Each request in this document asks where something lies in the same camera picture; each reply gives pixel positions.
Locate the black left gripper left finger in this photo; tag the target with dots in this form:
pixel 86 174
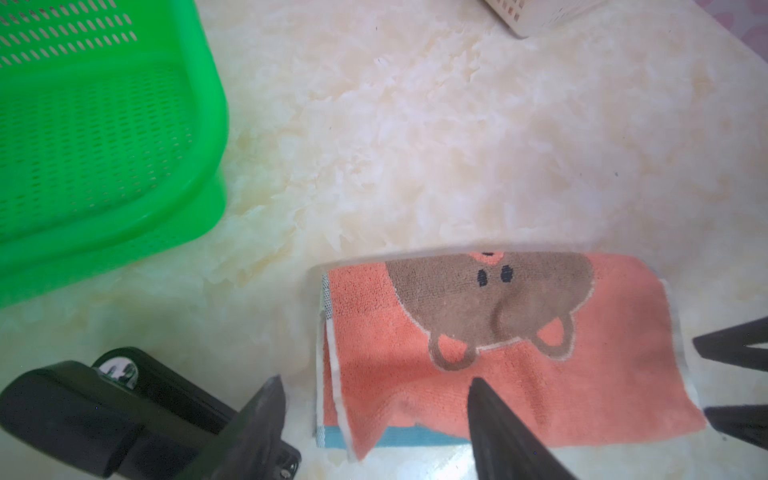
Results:
pixel 249 446

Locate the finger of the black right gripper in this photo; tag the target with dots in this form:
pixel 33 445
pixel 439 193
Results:
pixel 736 344
pixel 747 423

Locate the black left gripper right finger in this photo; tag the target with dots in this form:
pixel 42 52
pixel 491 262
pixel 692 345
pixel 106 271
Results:
pixel 503 446

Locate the black marker device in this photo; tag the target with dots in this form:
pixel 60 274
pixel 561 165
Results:
pixel 127 415

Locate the green plastic basket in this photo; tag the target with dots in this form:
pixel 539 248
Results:
pixel 114 122

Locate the white plastic basket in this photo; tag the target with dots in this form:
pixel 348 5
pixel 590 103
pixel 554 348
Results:
pixel 530 17

